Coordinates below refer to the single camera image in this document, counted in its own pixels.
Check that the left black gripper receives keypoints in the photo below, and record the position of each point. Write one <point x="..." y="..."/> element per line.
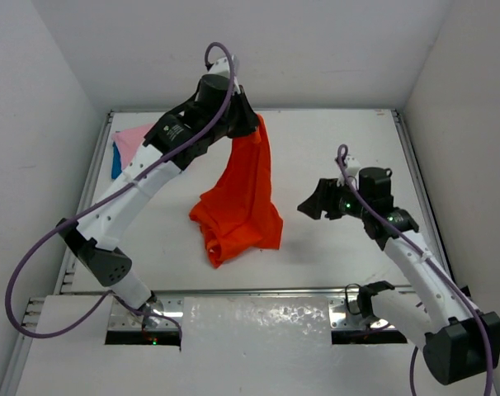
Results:
<point x="242" y="120"/>

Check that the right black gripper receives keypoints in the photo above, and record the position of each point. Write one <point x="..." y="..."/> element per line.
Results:
<point x="323" y="199"/>

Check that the orange t shirt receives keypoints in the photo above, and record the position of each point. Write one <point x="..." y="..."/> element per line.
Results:
<point x="237" y="213"/>

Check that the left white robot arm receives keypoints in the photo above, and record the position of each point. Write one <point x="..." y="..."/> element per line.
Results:
<point x="168" y="149"/>

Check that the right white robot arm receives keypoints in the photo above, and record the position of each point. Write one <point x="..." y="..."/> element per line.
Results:
<point x="456" y="338"/>

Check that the folded pink t shirt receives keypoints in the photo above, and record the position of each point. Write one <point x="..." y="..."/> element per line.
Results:
<point x="126" y="143"/>

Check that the folded blue t shirt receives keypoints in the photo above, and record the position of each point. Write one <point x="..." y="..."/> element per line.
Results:
<point x="116" y="168"/>

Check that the white front cover board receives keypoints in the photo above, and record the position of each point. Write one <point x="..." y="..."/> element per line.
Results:
<point x="230" y="346"/>

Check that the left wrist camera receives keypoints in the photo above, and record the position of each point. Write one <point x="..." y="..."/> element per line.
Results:
<point x="223" y="68"/>

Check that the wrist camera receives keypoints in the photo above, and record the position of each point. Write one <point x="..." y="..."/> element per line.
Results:
<point x="223" y="68"/>
<point x="349" y="170"/>

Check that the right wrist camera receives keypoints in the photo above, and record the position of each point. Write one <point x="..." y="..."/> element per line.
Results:
<point x="349" y="170"/>

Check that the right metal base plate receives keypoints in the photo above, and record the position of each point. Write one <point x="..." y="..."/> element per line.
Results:
<point x="344" y="315"/>

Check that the metal base plate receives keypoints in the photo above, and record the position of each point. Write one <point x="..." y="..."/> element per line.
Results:
<point x="167" y="313"/>
<point x="344" y="315"/>

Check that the front aluminium frame rail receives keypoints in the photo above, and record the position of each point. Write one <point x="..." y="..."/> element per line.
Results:
<point x="264" y="292"/>

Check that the aluminium frame rail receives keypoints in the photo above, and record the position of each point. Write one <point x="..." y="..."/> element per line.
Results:
<point x="436" y="240"/>
<point x="68" y="263"/>
<point x="264" y="292"/>

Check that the right aluminium frame rail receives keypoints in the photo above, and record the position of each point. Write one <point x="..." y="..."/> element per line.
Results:
<point x="436" y="240"/>

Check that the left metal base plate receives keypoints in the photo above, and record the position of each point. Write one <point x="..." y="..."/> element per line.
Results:
<point x="167" y="313"/>

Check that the left aluminium frame rail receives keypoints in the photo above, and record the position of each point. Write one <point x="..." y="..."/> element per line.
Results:
<point x="68" y="263"/>

